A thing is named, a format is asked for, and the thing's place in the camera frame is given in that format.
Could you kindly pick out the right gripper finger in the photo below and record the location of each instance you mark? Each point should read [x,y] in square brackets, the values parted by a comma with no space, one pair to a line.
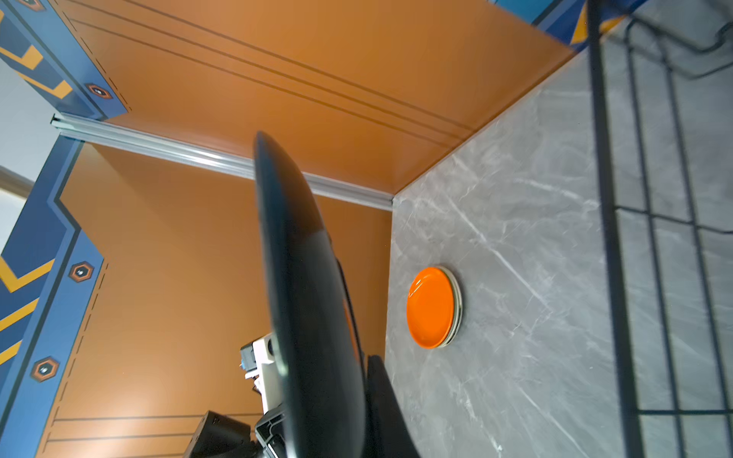
[386,433]

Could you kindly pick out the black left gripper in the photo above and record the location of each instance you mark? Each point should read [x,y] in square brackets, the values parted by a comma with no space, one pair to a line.
[219,435]

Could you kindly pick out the black plate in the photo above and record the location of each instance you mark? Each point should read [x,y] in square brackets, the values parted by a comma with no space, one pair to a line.
[316,350]

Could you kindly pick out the orange plate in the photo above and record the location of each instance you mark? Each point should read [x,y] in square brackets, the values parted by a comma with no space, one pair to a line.
[431,308]

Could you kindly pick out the blue floral pattern plate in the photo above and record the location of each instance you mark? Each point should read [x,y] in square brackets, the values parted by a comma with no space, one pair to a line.
[457,309]

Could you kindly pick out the black wire dish rack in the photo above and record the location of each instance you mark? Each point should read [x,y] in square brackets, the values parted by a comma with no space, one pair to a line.
[661,90]

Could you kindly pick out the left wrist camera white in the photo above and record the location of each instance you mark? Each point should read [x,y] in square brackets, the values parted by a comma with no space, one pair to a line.
[259,364]

